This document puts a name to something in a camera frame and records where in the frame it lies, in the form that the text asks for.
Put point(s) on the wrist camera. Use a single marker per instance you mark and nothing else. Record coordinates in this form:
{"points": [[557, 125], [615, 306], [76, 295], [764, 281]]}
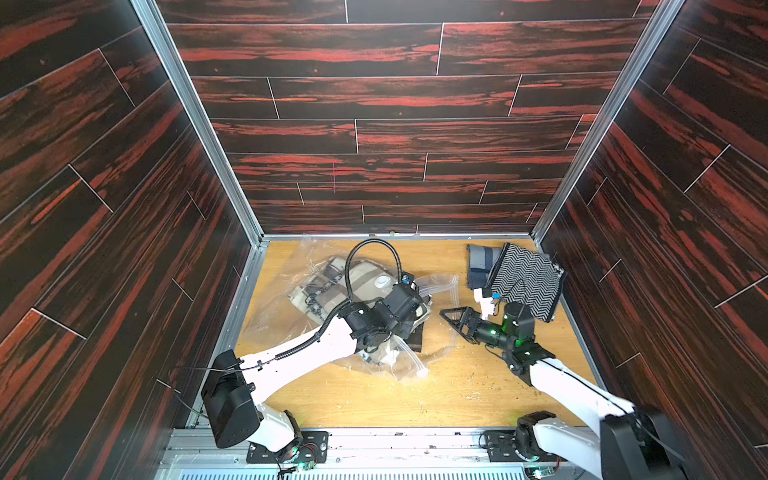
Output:
{"points": [[488, 301], [407, 280]]}

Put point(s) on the aluminium front rail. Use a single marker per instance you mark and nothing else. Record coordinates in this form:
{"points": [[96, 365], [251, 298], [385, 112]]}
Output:
{"points": [[364, 453]]}

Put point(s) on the dark brown scarf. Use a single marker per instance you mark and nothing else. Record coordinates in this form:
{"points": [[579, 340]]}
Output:
{"points": [[414, 340]]}

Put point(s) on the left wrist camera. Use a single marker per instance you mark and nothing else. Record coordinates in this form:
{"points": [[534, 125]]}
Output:
{"points": [[407, 280]]}

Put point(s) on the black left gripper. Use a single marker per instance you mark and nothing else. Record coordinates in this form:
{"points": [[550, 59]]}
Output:
{"points": [[410, 318]]}

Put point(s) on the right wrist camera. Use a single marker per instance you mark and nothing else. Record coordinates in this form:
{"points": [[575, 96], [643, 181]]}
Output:
{"points": [[488, 301]]}

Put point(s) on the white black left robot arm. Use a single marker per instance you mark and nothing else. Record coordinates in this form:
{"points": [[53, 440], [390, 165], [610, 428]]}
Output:
{"points": [[236, 389]]}

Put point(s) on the white vacuum bag valve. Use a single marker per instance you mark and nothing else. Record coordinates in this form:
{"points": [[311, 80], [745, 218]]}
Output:
{"points": [[383, 283]]}

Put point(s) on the black white herringbone scarf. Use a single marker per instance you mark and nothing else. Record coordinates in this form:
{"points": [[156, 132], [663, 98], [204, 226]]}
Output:
{"points": [[528, 278]]}

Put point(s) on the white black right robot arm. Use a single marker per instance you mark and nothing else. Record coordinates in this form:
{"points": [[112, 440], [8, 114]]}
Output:
{"points": [[619, 439]]}

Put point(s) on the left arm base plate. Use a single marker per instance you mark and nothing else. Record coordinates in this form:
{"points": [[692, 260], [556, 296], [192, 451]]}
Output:
{"points": [[307, 452]]}

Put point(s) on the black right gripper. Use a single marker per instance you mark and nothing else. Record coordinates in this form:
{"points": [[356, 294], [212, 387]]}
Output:
{"points": [[471, 325]]}

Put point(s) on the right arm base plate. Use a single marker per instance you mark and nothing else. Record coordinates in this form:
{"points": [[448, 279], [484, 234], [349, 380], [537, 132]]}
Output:
{"points": [[500, 446]]}

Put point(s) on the blue grey striped scarf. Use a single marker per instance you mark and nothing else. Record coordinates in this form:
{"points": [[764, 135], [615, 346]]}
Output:
{"points": [[481, 261]]}

